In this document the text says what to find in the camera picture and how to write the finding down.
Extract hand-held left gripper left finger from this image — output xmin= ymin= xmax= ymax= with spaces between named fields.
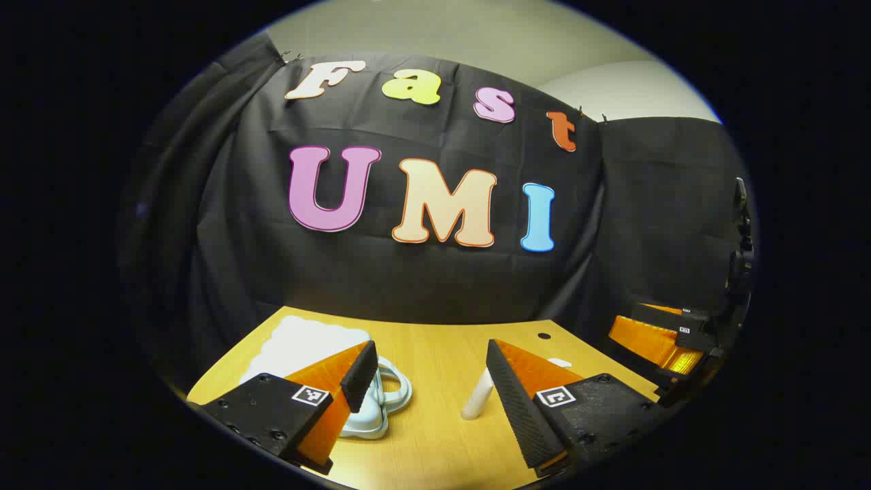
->
xmin=187 ymin=340 xmax=378 ymax=476

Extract black backdrop cloth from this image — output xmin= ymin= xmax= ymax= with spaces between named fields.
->
xmin=116 ymin=31 xmax=756 ymax=409

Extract white skin care tube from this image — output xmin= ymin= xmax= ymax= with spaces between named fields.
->
xmin=461 ymin=369 xmax=494 ymax=421

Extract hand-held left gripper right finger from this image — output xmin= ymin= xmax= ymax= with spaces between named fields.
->
xmin=485 ymin=338 xmax=671 ymax=477

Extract small light blue suitcase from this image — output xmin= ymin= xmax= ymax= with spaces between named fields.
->
xmin=240 ymin=315 xmax=414 ymax=440

